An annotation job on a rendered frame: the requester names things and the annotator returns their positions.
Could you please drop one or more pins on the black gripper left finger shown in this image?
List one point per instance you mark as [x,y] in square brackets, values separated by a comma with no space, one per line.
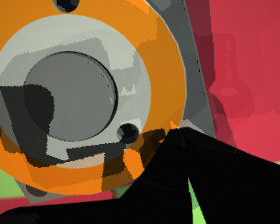
[159,195]

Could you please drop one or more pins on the orange round plate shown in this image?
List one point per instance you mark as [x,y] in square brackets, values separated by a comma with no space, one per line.
[135,44]

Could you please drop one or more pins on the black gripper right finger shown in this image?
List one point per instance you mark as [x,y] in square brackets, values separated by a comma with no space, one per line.
[231,186]

